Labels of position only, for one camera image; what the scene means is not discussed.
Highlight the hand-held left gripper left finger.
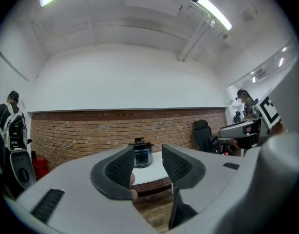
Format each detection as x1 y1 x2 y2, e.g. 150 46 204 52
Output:
15 145 160 234

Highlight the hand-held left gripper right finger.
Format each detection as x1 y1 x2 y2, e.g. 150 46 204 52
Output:
162 144 261 234

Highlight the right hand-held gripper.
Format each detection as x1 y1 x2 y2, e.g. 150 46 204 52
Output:
219 89 284 151

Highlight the black pressure cooker body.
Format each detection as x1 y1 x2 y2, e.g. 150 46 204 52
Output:
132 146 154 169

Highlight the person's right forearm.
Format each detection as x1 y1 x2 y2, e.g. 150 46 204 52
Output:
271 122 286 138

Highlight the person's left hand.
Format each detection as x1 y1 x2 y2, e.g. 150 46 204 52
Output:
129 173 138 202

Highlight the red box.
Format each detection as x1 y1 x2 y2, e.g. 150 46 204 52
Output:
30 151 50 181

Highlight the white shell grey seat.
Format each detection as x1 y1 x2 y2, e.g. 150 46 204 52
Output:
9 150 37 190

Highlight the white ceiling pipe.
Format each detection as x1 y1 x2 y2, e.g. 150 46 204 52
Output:
177 13 213 62

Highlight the white and black backpack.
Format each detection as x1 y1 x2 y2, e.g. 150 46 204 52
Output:
0 110 28 152

